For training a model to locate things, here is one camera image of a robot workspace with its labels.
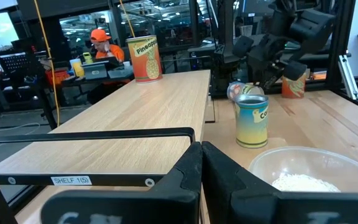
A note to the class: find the white rice heap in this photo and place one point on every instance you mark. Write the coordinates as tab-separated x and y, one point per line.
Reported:
304	183

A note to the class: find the silver aluminium bar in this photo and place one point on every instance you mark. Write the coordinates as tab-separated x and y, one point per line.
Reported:
349	77

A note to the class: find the red crate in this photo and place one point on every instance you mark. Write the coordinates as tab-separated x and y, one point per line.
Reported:
57	76

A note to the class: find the wooden shelf with black frame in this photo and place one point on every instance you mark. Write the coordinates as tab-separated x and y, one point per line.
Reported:
141	112

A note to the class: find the orange corn can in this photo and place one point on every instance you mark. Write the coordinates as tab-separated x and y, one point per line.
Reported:
293	88

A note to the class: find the person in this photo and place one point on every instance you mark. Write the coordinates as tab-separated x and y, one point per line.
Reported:
112	51

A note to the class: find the black desk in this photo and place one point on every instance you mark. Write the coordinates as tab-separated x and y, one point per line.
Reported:
47	102

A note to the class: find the clear plastic bowl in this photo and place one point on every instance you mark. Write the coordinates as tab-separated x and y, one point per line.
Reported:
291	161

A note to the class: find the grey laptop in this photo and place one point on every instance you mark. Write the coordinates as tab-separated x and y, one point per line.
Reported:
95	71

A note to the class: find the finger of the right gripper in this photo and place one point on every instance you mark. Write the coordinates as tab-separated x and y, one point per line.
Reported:
294	71
243	46

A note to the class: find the orange pineapple can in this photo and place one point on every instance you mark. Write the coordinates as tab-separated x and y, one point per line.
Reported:
144	60

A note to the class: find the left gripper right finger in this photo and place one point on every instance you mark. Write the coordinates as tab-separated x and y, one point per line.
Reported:
228	202

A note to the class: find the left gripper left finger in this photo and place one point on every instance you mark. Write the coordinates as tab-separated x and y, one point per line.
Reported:
166	199

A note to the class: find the blue yellow can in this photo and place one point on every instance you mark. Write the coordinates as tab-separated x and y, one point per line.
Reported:
251	124

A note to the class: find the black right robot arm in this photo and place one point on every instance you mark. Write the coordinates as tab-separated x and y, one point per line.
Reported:
312	28

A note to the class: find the yellow cup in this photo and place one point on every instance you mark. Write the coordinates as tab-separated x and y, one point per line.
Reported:
78	68

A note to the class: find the jar with beige contents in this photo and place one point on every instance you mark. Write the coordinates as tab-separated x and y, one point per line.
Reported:
239	88

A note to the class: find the black pegboard rack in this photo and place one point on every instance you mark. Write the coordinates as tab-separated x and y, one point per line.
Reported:
14	62

